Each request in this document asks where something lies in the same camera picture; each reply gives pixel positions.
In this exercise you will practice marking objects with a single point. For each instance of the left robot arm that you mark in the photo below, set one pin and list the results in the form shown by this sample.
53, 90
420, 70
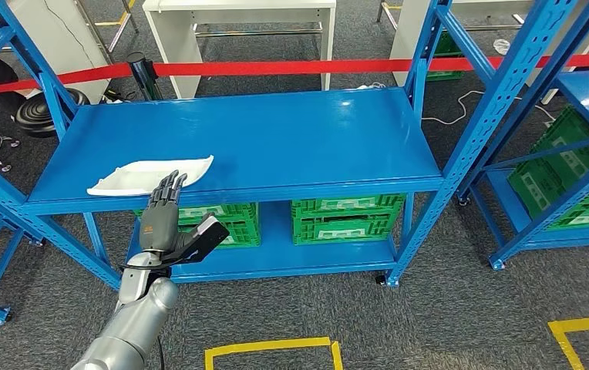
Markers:
131, 327

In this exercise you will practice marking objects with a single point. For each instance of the white curved plastic part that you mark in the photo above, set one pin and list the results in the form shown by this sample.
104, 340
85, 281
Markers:
131, 178

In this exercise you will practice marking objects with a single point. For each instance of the green plastic crate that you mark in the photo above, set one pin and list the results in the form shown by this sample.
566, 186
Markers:
241, 235
534, 194
565, 148
345, 230
445, 56
345, 207
223, 212

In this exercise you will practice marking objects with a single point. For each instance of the red barrier belt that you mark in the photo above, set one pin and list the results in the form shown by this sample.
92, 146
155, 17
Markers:
274, 67

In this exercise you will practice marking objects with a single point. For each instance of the yellow floor tape square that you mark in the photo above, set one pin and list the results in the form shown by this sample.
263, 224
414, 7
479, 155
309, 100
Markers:
585, 322
269, 345

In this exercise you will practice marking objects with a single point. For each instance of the white table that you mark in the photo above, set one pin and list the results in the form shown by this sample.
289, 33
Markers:
177, 51

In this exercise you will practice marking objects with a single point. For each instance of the black round stanchion base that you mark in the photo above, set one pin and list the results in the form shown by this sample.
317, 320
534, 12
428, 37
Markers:
44, 115

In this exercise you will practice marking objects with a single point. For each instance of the white cabinet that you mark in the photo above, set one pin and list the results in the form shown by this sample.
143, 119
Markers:
85, 30

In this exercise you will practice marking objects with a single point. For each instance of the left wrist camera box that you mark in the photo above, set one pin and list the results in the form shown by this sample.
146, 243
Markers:
205, 240

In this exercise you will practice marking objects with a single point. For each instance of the black stanchion post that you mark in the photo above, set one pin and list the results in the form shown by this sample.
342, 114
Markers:
144, 76

